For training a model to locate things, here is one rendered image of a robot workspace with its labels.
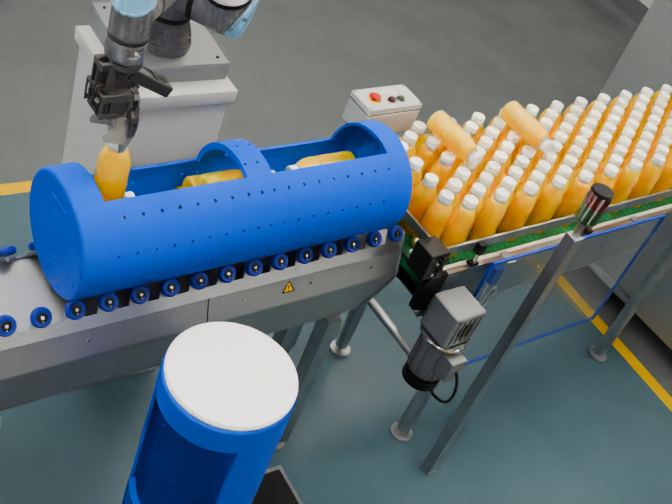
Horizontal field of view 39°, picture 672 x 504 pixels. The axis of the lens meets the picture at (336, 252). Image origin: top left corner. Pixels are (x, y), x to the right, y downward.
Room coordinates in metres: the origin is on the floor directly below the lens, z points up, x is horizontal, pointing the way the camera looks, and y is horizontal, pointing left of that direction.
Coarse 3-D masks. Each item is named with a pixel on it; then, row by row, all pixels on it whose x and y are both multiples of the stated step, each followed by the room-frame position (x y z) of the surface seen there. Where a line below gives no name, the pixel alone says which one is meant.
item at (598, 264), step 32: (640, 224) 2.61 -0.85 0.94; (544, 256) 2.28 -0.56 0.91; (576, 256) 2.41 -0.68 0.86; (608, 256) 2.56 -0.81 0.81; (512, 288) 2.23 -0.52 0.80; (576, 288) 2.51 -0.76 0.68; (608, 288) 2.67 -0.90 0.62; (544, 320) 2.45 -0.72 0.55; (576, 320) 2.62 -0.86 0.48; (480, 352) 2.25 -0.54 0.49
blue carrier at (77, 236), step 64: (384, 128) 2.07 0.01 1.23; (64, 192) 1.40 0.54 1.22; (192, 192) 1.56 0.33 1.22; (256, 192) 1.66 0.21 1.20; (320, 192) 1.78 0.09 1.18; (384, 192) 1.92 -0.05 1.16; (64, 256) 1.37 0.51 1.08; (128, 256) 1.40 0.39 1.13; (192, 256) 1.51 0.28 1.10; (256, 256) 1.66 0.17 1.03
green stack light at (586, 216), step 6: (582, 204) 2.15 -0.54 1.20; (576, 210) 2.16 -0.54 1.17; (582, 210) 2.14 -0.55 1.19; (588, 210) 2.13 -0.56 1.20; (576, 216) 2.14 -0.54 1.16; (582, 216) 2.13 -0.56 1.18; (588, 216) 2.12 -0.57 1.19; (594, 216) 2.13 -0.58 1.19; (600, 216) 2.14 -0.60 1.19; (582, 222) 2.13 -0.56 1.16; (588, 222) 2.12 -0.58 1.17; (594, 222) 2.13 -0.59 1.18
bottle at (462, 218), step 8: (456, 208) 2.13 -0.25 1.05; (464, 208) 2.13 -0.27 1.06; (456, 216) 2.11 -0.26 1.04; (464, 216) 2.11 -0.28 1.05; (472, 216) 2.12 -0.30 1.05; (448, 224) 2.12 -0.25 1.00; (456, 224) 2.11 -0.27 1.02; (464, 224) 2.11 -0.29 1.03; (472, 224) 2.13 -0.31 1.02; (448, 232) 2.11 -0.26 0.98; (456, 232) 2.11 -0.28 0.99; (464, 232) 2.12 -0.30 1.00; (448, 240) 2.11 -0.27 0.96; (456, 240) 2.11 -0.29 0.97
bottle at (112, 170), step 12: (108, 144) 1.49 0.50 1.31; (108, 156) 1.47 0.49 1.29; (120, 156) 1.48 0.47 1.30; (96, 168) 1.47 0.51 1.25; (108, 168) 1.46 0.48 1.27; (120, 168) 1.47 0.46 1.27; (96, 180) 1.47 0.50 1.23; (108, 180) 1.46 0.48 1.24; (120, 180) 1.47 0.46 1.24; (108, 192) 1.46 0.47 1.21; (120, 192) 1.48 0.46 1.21
